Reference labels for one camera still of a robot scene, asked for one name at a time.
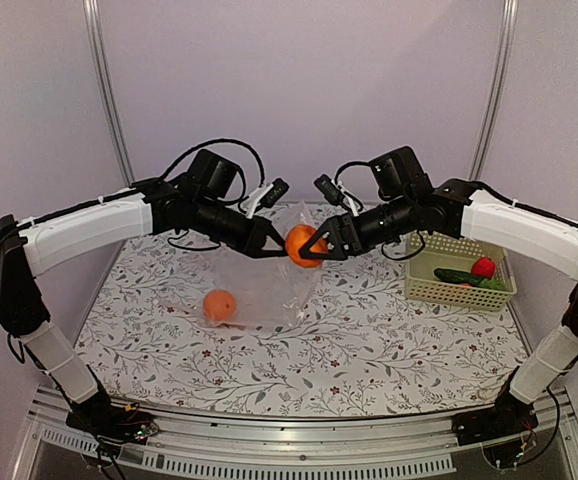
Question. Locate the right aluminium frame post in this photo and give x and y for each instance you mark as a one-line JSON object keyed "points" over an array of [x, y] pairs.
{"points": [[496, 90]]}

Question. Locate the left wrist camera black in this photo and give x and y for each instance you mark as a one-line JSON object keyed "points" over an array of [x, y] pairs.
{"points": [[265, 196]]}

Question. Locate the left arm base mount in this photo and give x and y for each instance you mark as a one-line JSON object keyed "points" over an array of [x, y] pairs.
{"points": [[102, 419]]}

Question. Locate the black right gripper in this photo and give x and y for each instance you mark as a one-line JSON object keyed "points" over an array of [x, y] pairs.
{"points": [[335, 227]]}

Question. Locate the red strawberry toy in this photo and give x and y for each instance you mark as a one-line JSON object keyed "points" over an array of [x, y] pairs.
{"points": [[484, 267]]}

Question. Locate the orange tangerine front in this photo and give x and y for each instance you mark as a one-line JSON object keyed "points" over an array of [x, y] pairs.
{"points": [[219, 305]]}

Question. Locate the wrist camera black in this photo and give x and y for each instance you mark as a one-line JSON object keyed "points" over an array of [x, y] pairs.
{"points": [[337, 195], [265, 196]]}

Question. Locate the floral pattern table mat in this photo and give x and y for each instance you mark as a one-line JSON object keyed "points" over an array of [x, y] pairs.
{"points": [[360, 347]]}

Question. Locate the left aluminium frame post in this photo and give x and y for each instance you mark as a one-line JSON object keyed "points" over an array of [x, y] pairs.
{"points": [[102, 72]]}

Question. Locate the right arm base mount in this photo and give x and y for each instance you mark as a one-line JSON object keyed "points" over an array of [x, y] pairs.
{"points": [[507, 416]]}

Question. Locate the aluminium frame post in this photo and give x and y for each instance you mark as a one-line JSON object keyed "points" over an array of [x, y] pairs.
{"points": [[496, 90], [102, 72]]}

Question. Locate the front aluminium rail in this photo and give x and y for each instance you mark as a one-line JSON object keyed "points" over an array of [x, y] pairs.
{"points": [[196, 444]]}

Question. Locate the beige perforated plastic basket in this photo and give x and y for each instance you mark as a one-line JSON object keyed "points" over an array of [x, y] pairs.
{"points": [[440, 251]]}

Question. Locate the green cucumber toy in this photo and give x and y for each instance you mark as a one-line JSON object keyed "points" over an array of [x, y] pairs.
{"points": [[458, 277]]}

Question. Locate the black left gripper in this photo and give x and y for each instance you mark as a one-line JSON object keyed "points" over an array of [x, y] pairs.
{"points": [[255, 240]]}

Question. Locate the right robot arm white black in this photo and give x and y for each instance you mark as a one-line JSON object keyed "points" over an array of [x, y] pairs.
{"points": [[471, 210]]}

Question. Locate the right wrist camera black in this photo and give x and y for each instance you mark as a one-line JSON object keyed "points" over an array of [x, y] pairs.
{"points": [[337, 195]]}

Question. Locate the green leafy vegetable toy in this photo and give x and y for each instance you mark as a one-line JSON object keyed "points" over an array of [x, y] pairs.
{"points": [[494, 284]]}

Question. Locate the clear zip top bag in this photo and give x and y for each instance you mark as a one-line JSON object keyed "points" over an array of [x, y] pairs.
{"points": [[270, 292]]}

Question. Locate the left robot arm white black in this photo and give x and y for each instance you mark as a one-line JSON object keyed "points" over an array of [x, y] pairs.
{"points": [[193, 201]]}

